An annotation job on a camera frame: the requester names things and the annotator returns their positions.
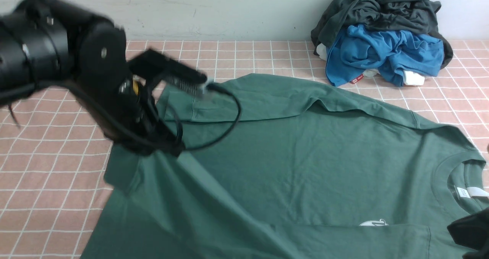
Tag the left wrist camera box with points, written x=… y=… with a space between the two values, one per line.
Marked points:
x=154 y=67

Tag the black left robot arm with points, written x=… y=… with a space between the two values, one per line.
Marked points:
x=52 y=43

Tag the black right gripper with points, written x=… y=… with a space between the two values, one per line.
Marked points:
x=472 y=232

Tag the dark grey crumpled garment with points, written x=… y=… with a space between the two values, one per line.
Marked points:
x=416 y=16

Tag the pink checkered tablecloth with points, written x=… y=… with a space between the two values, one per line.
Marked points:
x=52 y=162

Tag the green long-sleeved shirt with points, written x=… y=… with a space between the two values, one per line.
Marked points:
x=310 y=172

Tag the blue crumpled garment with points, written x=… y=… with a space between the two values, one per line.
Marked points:
x=357 y=49

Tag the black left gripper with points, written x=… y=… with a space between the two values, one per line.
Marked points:
x=127 y=115

